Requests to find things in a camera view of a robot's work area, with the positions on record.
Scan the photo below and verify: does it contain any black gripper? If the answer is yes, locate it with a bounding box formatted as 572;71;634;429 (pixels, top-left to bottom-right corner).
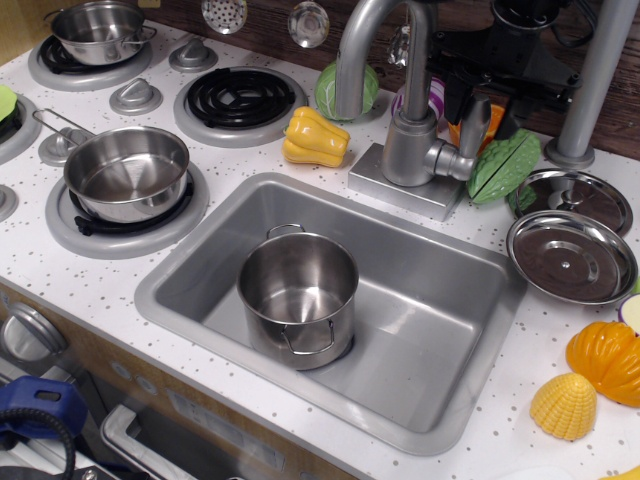
430;17;582;140

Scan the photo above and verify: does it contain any silver faucet lever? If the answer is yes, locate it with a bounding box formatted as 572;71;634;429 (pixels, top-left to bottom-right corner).
425;94;491;181

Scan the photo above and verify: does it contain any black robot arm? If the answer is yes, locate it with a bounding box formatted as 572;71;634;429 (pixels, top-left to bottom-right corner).
428;1;582;140

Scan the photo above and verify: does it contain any grey vertical pole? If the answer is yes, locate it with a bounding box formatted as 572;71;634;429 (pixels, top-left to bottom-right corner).
545;0;639;171

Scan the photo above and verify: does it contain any orange toy fruit slice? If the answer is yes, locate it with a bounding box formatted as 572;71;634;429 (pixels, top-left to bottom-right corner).
448;105;505;154

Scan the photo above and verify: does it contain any purple toy onion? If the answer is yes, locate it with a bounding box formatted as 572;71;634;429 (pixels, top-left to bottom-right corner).
391;77;445;121

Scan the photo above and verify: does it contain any green toy bitter gourd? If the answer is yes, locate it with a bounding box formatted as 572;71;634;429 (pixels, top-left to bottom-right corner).
467;129;541;204

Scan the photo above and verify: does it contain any silver toy faucet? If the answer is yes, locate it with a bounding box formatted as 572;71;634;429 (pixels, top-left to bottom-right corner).
334;1;462;221

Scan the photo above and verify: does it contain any hanging clear utensil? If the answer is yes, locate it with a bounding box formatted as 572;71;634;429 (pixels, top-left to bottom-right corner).
387;9;411;68

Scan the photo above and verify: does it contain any steel pot lid upright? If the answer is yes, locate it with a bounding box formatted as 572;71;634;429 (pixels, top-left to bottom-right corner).
507;169;633;236

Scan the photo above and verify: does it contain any green toy cabbage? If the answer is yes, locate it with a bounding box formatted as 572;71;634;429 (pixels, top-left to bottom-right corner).
314;61;379;120

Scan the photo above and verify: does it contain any yellow toy bell pepper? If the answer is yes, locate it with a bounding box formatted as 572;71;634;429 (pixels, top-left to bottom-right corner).
281;106;350;168

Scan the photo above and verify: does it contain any steel pot lid inverted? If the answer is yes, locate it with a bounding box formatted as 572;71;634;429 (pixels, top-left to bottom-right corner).
506;210;639;305

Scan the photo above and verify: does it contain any hanging steel ladle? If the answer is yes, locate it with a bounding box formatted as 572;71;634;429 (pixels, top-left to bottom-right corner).
287;1;330;49

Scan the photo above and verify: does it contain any grey sink basin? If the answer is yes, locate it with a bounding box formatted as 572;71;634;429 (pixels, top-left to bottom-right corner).
135;173;526;456

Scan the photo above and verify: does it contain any back middle stove burner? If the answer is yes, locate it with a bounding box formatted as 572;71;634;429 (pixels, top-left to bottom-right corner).
173;67;308;148

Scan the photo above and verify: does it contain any stove burner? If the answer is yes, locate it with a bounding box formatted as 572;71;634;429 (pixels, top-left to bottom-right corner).
173;67;308;148
28;36;152;92
45;164;209;260
0;94;41;164

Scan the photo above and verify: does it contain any purple toy eggplant slice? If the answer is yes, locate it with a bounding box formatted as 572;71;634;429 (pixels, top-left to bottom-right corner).
618;294;640;335

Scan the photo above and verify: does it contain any steel pot in sink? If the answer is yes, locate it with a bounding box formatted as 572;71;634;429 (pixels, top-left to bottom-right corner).
236;224;359;371

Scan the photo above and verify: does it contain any hanging steel strainer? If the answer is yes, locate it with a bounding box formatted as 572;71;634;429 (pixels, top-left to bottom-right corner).
201;0;248;35

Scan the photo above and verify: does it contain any orange toy pumpkin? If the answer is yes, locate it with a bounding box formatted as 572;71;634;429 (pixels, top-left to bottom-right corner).
565;321;639;408

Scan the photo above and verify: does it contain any grey stove knob back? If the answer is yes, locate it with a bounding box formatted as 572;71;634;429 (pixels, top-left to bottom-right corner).
169;38;218;73

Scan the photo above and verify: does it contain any grey stove knob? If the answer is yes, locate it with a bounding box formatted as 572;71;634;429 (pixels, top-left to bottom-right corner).
109;78;163;116
169;38;218;73
38;127;89;167

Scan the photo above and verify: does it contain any yellow toy corn piece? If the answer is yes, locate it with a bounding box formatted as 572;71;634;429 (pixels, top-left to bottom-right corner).
529;373;597;441

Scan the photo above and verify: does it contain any grey stove knob middle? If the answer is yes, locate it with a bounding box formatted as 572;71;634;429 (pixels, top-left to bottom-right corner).
109;78;163;116

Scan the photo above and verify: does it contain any steel bowl pot back burner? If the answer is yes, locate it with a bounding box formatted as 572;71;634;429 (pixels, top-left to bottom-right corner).
45;1;157;66

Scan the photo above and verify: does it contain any grey stove knob left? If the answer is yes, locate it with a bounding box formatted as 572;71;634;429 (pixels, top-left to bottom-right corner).
38;127;89;167

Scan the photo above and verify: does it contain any front left stove burner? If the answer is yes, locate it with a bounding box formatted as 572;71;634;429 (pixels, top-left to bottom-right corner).
45;164;209;260

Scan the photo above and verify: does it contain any back left stove burner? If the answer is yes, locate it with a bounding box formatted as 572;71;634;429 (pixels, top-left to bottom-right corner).
28;36;152;92

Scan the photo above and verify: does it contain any far left stove burner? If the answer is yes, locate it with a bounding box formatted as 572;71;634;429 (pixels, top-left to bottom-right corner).
0;94;41;164

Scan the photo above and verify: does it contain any green toy leaf vegetable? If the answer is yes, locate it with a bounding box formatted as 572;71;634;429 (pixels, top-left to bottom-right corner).
0;85;18;122

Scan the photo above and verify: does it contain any grey stove knob edge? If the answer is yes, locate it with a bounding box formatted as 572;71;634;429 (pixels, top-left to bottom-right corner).
0;185;19;222

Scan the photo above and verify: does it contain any grey oven dial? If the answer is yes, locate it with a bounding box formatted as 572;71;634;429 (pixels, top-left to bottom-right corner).
1;302;68;362

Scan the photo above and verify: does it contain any steel saucepan with handle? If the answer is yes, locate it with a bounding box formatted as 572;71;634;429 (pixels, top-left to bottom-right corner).
63;126;190;224

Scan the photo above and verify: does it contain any oven door handle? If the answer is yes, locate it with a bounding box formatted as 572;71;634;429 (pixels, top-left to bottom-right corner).
100;404;207;479

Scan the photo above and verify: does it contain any blue clamp handle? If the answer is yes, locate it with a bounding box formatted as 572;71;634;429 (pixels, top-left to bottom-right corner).
1;376;88;439

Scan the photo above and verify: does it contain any black coiled cable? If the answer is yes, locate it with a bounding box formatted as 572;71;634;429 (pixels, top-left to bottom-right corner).
0;406;74;480

